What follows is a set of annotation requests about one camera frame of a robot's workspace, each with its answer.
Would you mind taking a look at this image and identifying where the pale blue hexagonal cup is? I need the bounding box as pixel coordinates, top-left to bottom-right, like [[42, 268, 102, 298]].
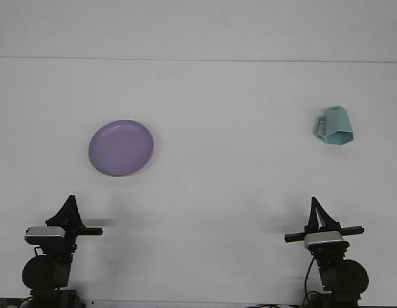
[[311, 105, 355, 147]]

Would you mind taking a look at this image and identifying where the round purple plate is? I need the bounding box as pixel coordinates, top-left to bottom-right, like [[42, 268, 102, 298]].
[[87, 119, 154, 178]]

